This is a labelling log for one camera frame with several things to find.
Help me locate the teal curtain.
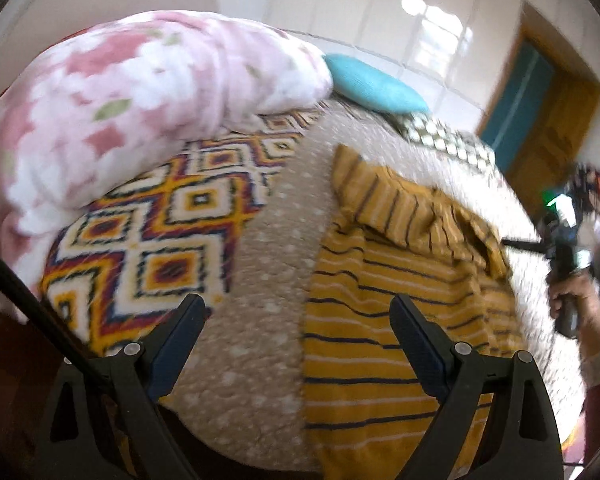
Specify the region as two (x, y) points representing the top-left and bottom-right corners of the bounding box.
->
(480, 40), (556, 171)

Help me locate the olive white-spotted pillow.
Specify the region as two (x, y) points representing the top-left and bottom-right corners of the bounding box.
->
(400, 112), (496, 173)

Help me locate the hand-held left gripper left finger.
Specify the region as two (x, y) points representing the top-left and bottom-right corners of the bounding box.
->
(35, 294), (205, 480)

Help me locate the teal pillow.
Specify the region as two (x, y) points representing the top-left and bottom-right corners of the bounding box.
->
(324, 53), (431, 115)

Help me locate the geometric patterned blanket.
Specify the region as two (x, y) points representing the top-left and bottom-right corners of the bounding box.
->
(40, 107), (326, 461)

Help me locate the beige dotted quilt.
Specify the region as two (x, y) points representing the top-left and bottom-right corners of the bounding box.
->
(175, 105), (588, 471)

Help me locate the yellow striped garment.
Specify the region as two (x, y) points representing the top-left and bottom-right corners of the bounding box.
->
(300, 144), (531, 480)

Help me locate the white glossy wardrobe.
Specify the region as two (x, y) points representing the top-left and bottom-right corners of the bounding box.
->
(250, 0), (526, 111)

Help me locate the wooden door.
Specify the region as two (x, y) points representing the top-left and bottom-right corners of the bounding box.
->
(505, 72), (600, 221)

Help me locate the person's right hand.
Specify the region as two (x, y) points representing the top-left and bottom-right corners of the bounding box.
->
(549, 274), (600, 343)

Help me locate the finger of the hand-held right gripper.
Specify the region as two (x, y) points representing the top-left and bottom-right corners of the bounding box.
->
(501, 237), (552, 258)

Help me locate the pink floral comforter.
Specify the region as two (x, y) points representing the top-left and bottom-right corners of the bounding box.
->
(0, 10), (333, 311)

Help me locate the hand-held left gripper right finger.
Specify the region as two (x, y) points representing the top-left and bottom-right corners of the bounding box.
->
(390, 294), (563, 480)

